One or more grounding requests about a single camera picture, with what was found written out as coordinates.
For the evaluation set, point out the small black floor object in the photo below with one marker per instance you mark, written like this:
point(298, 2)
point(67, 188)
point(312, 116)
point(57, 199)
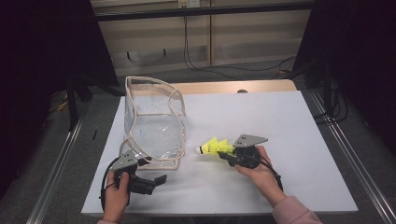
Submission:
point(94, 134)

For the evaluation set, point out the white wall socket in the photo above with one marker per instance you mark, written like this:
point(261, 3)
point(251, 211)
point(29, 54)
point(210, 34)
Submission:
point(188, 3)

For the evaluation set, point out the black horizontal bar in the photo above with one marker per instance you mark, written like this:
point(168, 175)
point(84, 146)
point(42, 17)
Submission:
point(202, 11)

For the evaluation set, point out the black stand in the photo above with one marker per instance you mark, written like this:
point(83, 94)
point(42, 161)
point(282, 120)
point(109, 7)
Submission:
point(72, 105)

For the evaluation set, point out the white table sheet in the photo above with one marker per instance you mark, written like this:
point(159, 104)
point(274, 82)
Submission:
point(249, 109)

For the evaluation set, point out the black curtain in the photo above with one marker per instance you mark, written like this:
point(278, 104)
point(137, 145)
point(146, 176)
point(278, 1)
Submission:
point(37, 62)
point(358, 46)

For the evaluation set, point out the metal floor rail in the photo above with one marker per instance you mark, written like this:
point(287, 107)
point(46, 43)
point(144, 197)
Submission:
point(56, 168)
point(351, 155)

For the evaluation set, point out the clear bag with beige trim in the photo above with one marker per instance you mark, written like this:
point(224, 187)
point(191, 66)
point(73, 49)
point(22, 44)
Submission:
point(155, 133)

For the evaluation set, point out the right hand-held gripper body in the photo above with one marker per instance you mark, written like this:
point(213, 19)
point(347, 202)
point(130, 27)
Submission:
point(247, 157)

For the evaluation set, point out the person's left hand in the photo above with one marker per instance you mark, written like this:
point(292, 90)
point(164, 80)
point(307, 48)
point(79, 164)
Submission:
point(116, 199)

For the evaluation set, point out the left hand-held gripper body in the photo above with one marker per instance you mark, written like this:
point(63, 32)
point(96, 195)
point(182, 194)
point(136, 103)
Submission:
point(124, 161)

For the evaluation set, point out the person's right hand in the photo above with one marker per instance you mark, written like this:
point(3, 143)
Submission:
point(263, 180)

